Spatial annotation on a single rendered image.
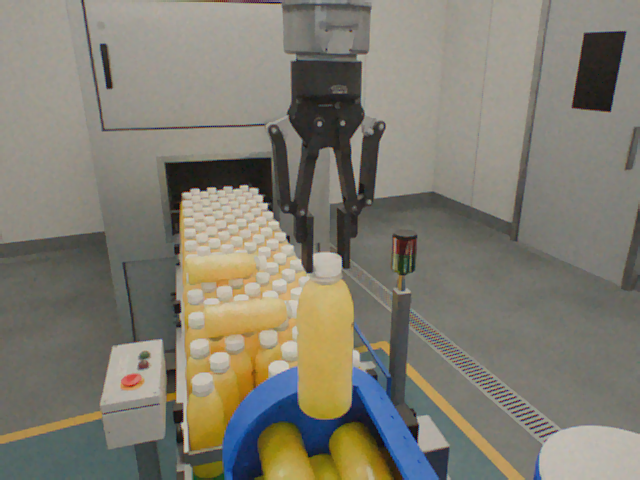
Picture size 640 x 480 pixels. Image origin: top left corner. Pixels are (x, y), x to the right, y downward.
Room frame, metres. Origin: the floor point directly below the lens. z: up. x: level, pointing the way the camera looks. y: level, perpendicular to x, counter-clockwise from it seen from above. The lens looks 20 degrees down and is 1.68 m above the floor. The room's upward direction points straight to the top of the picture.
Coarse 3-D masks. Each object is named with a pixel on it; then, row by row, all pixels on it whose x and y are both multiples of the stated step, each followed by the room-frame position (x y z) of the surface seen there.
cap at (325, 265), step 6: (318, 258) 0.56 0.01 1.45; (324, 258) 0.56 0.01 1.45; (330, 258) 0.56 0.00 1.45; (336, 258) 0.56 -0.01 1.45; (318, 264) 0.54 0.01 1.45; (324, 264) 0.54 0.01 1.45; (330, 264) 0.54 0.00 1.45; (336, 264) 0.54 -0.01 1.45; (318, 270) 0.54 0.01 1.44; (324, 270) 0.54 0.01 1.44; (330, 270) 0.54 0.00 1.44; (336, 270) 0.54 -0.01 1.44; (318, 276) 0.54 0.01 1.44; (324, 276) 0.54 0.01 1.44; (330, 276) 0.54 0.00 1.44
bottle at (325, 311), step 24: (312, 288) 0.54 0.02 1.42; (336, 288) 0.54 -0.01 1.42; (312, 312) 0.53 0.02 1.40; (336, 312) 0.53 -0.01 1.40; (312, 336) 0.52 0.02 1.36; (336, 336) 0.52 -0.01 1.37; (312, 360) 0.52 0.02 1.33; (336, 360) 0.52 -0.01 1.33; (312, 384) 0.52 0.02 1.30; (336, 384) 0.52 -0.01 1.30; (312, 408) 0.52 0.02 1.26; (336, 408) 0.52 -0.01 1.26
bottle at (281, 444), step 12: (264, 432) 0.63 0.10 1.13; (276, 432) 0.62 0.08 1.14; (288, 432) 0.62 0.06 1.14; (300, 432) 0.64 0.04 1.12; (264, 444) 0.60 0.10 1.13; (276, 444) 0.59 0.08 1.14; (288, 444) 0.59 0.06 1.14; (300, 444) 0.60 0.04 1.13; (264, 456) 0.59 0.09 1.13; (276, 456) 0.57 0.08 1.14; (288, 456) 0.57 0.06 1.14; (300, 456) 0.57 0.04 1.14; (264, 468) 0.57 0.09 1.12; (276, 468) 0.55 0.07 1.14; (288, 468) 0.55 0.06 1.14; (300, 468) 0.55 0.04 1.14; (312, 468) 0.57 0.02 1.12
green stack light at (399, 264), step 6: (396, 258) 1.17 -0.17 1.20; (402, 258) 1.17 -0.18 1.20; (408, 258) 1.17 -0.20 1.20; (414, 258) 1.18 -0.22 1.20; (390, 264) 1.20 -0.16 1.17; (396, 264) 1.17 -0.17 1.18; (402, 264) 1.17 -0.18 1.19; (408, 264) 1.17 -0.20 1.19; (414, 264) 1.18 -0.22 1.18; (396, 270) 1.17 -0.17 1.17; (402, 270) 1.17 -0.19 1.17; (408, 270) 1.17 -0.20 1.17; (414, 270) 1.18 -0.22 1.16
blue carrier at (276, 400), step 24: (264, 384) 0.64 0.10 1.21; (288, 384) 0.62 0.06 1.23; (360, 384) 0.63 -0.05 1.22; (240, 408) 0.62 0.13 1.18; (264, 408) 0.59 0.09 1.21; (288, 408) 0.65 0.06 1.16; (360, 408) 0.68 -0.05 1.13; (384, 408) 0.59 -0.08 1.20; (240, 432) 0.58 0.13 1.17; (312, 432) 0.66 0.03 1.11; (384, 432) 0.53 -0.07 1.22; (408, 432) 0.58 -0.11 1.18; (240, 456) 0.63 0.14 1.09; (312, 456) 0.66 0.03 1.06; (408, 456) 0.50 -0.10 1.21
